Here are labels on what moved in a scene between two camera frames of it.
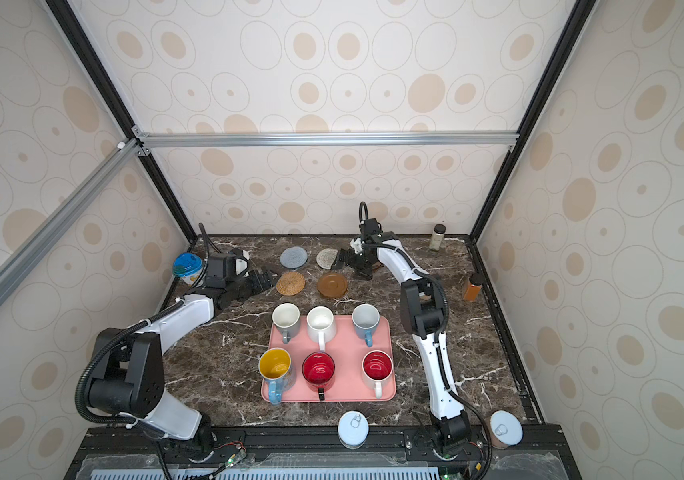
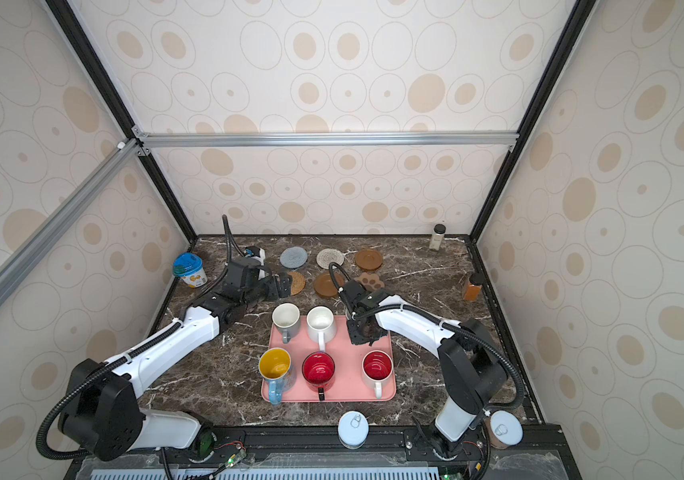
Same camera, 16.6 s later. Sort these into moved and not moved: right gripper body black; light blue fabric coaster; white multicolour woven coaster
Moved: right gripper body black
Not moved: white multicolour woven coaster; light blue fabric coaster
